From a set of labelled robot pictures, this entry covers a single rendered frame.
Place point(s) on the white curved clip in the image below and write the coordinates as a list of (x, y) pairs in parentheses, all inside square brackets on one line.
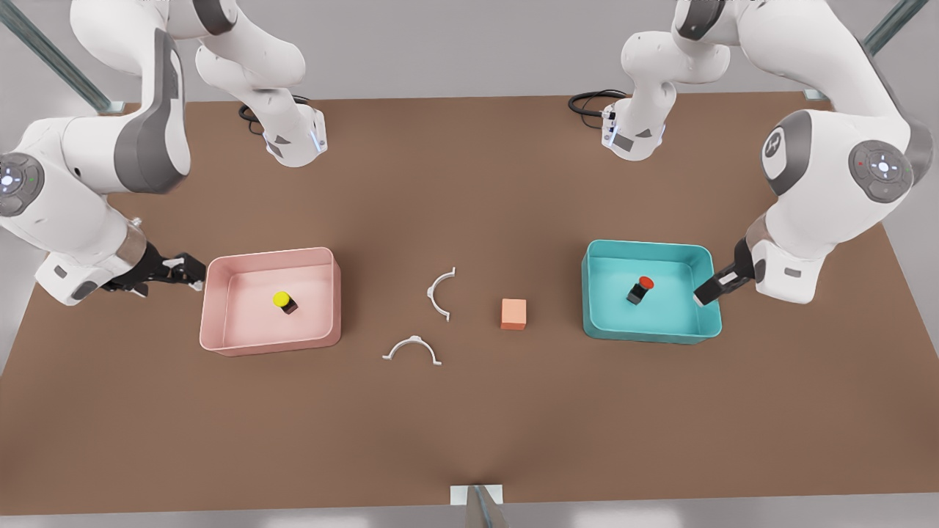
[(433, 293), (411, 342)]

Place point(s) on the red button on black base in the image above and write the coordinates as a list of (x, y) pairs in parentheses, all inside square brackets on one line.
[(640, 290)]

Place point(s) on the pink storage box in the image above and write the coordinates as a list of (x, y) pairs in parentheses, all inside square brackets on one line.
[(271, 341)]

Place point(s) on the blue storage box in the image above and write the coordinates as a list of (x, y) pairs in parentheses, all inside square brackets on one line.
[(645, 328)]

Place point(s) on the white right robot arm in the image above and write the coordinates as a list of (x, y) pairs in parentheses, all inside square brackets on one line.
[(81, 154)]

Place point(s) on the yellow button on black base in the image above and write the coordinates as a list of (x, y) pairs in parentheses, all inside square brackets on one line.
[(283, 301)]

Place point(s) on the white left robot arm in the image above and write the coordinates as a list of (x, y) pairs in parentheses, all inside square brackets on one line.
[(829, 176)]

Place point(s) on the silver frame post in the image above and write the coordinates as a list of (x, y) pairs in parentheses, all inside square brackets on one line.
[(888, 22), (480, 506), (51, 59)]

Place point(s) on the orange cube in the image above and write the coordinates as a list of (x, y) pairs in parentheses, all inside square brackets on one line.
[(513, 315)]

